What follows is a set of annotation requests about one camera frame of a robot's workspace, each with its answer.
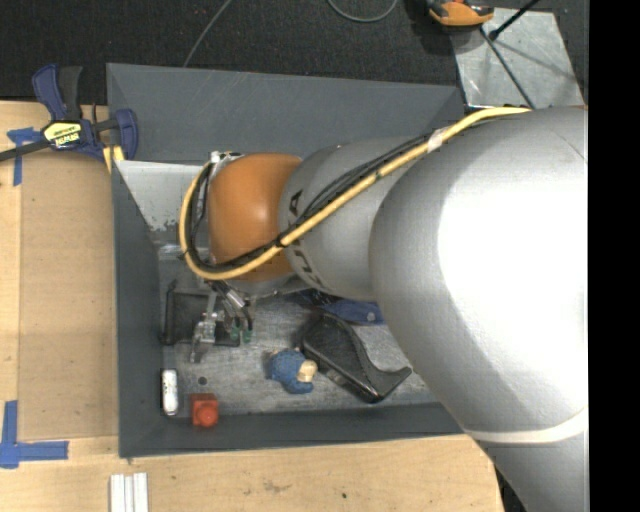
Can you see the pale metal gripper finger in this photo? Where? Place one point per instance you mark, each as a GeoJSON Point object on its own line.
{"type": "Point", "coordinates": [214, 317]}
{"type": "Point", "coordinates": [202, 337]}

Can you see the black rectangular tray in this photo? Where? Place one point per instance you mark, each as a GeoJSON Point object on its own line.
{"type": "Point", "coordinates": [182, 312]}

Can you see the white cylinder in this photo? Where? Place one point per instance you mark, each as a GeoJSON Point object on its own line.
{"type": "Point", "coordinates": [170, 392]}

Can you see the red block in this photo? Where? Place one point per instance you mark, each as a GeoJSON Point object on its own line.
{"type": "Point", "coordinates": [204, 410]}

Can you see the blue toy figure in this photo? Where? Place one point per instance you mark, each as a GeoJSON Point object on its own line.
{"type": "Point", "coordinates": [287, 370]}

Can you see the brown cardboard board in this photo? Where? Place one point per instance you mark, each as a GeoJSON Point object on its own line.
{"type": "Point", "coordinates": [65, 300]}

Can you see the grey metal bin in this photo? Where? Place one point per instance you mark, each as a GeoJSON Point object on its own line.
{"type": "Point", "coordinates": [240, 115]}

